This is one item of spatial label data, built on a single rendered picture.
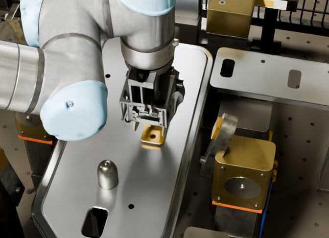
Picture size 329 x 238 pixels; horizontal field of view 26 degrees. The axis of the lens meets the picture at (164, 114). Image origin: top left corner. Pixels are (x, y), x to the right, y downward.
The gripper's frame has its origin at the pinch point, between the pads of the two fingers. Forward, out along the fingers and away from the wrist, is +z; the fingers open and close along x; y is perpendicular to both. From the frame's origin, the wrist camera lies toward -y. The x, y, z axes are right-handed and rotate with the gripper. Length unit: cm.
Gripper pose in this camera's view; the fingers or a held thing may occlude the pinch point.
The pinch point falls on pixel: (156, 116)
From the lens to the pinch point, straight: 117.6
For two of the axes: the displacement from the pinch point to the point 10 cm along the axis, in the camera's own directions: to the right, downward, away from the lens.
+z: 0.2, 5.4, 8.4
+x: 9.8, 1.7, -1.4
